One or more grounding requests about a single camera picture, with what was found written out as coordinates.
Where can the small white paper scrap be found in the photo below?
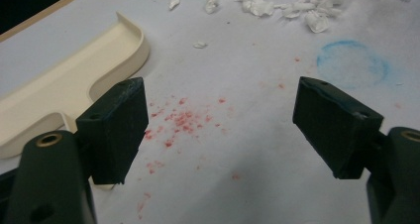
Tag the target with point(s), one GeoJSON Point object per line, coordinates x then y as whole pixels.
{"type": "Point", "coordinates": [200, 45]}
{"type": "Point", "coordinates": [174, 2]}

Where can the cream plastic dustpan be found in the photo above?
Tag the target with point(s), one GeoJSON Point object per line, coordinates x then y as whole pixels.
{"type": "Point", "coordinates": [66, 82]}

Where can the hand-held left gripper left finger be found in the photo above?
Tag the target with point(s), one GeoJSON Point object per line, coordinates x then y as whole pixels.
{"type": "Point", "coordinates": [115, 131]}

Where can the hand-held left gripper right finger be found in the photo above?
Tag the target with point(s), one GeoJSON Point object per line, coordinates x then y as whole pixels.
{"type": "Point", "coordinates": [333, 125]}

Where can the pile of white paper scraps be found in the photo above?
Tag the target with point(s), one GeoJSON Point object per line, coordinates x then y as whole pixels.
{"type": "Point", "coordinates": [261, 7]}

